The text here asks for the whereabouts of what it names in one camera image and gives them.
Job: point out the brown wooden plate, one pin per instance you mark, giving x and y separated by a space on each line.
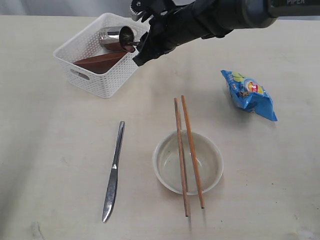
100 64

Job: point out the white woven plastic basket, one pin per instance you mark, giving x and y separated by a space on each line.
85 44

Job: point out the dark spoon in cup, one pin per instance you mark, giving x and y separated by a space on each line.
131 46

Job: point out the stainless steel table knife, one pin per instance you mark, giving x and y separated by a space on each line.
111 190

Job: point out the brown wooden chopstick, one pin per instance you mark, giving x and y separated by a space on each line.
193 152
181 157

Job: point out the floral ceramic bowl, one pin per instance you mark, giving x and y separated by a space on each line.
166 163

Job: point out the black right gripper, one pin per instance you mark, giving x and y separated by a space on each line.
177 27

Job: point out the blue snack chip bag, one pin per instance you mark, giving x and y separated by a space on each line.
248 95

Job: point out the shiny metal cup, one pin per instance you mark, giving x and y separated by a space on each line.
116 34

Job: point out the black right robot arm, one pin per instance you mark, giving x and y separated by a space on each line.
218 18

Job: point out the brown wooden chopstick front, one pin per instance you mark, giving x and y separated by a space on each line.
193 152

